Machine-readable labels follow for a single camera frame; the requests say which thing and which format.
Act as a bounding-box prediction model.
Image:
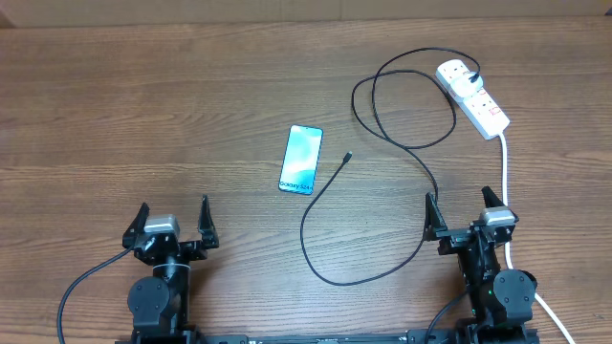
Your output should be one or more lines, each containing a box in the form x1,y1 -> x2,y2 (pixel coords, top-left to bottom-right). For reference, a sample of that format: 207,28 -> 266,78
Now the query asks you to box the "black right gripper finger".
481,186 -> 504,208
423,193 -> 448,241

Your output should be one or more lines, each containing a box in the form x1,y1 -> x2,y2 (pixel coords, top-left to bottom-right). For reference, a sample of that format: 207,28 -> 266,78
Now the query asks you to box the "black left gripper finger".
198,195 -> 218,242
122,203 -> 149,239

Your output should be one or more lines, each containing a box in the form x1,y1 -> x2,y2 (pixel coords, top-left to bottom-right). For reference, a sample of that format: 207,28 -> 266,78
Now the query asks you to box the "blue Galaxy smartphone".
278,124 -> 323,195

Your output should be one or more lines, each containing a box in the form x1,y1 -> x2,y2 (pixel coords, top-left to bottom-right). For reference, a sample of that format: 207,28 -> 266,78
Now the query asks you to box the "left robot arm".
122,196 -> 219,343

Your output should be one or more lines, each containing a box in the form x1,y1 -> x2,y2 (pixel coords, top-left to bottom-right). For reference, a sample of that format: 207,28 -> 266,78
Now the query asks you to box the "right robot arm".
423,186 -> 539,343

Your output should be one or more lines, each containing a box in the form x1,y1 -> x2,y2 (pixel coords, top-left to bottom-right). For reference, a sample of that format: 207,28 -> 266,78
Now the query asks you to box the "white charger plug adapter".
450,74 -> 484,101

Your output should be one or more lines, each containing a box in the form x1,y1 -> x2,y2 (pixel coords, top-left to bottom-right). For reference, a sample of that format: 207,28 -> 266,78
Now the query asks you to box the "white power strip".
436,59 -> 510,140

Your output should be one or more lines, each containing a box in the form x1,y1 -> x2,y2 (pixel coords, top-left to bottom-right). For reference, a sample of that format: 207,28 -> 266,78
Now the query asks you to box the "white power strip cord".
497,133 -> 577,344

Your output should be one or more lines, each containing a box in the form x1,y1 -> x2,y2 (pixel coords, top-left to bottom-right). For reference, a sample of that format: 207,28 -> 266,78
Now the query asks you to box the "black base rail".
115,330 -> 540,344

